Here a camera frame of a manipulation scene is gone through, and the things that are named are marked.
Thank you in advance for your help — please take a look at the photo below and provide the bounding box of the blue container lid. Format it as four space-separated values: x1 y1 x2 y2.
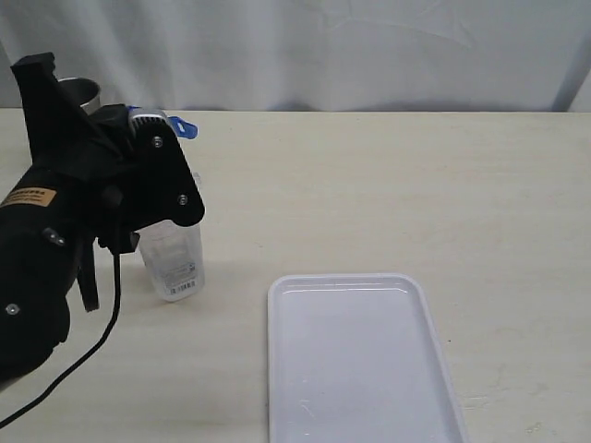
168 115 199 139

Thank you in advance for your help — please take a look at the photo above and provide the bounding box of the white rectangular tray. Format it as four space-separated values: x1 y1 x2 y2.
267 273 468 442

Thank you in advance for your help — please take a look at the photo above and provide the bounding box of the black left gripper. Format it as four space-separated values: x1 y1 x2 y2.
9 53 139 254

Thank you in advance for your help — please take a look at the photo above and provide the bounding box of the white backdrop curtain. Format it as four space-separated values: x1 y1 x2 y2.
1 1 590 112

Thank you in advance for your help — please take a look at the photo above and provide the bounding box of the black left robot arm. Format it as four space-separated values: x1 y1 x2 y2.
1 52 125 384

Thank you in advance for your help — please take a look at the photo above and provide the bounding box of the clear tall plastic container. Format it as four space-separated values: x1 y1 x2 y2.
139 221 205 303

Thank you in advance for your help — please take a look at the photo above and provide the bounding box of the stainless steel cup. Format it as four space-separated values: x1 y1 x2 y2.
58 78 102 114

